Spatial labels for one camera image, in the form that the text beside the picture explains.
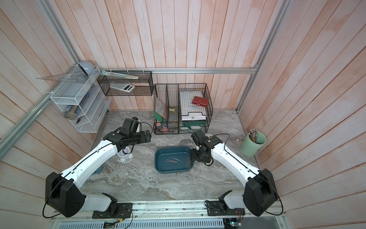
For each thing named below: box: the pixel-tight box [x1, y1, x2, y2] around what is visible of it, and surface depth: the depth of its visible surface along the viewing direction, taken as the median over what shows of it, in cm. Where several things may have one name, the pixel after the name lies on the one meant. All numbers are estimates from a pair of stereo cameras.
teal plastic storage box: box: [154, 146, 194, 174], surface depth 92 cm
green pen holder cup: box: [240, 131, 267, 157], surface depth 87 cm
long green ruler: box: [100, 70, 140, 80], surface depth 93 cm
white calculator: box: [109, 83, 136, 94], surface depth 100 cm
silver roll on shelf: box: [63, 104, 79, 121], surface depth 78 cm
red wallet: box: [191, 95, 209, 108], surface depth 97 cm
